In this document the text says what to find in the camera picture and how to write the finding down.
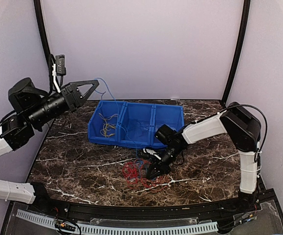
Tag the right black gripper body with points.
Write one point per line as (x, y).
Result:
(165, 167)

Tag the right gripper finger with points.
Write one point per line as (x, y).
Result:
(151, 173)
(158, 176)

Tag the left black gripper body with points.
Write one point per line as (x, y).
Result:
(72, 102)

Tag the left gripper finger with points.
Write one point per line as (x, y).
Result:
(84, 96)
(93, 82)

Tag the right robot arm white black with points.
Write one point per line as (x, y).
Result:
(242, 127)

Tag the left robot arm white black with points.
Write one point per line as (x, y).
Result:
(33, 108)

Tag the left blue storage bin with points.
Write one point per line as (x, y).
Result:
(103, 125)

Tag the blue storage bin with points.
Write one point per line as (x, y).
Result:
(136, 125)
(103, 125)
(171, 115)

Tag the middle blue storage bin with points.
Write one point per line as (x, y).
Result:
(136, 125)

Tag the right blue storage bin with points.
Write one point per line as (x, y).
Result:
(171, 115)

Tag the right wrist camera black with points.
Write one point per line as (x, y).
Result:
(165, 134)

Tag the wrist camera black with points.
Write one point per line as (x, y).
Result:
(165, 134)
(24, 95)

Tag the black front rail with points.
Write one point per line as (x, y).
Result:
(212, 210)

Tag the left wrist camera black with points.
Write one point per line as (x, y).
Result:
(24, 95)

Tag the white slotted cable duct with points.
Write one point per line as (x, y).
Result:
(86, 229)

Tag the left black frame post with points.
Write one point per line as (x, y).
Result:
(49, 57)

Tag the black frame post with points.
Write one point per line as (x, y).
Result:
(237, 53)
(49, 57)

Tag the right black frame post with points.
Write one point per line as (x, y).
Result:
(237, 53)

